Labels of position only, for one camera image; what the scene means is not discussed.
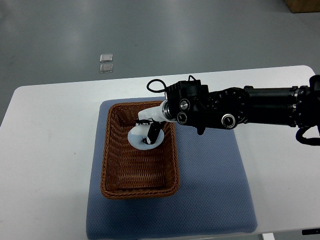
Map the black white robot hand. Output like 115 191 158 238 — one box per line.
136 106 165 145

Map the brown wicker basket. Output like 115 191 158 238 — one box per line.
100 100 180 200

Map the lower metal floor plate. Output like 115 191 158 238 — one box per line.
99 63 114 74

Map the blue fabric mat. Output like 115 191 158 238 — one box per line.
86 99 258 240

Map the metal floor plate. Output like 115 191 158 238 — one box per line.
99 53 113 63
99 63 114 74

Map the white table leg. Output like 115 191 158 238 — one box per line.
261 233 275 240

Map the black cable loop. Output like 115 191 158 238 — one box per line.
146 79 168 94

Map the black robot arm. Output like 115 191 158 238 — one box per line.
131 75 320 147

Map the brown cardboard box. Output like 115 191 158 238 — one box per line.
284 0 320 13

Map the upper metal floor plate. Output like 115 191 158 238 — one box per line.
99 53 113 63

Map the light blue plush toy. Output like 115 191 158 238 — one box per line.
127 124 165 151

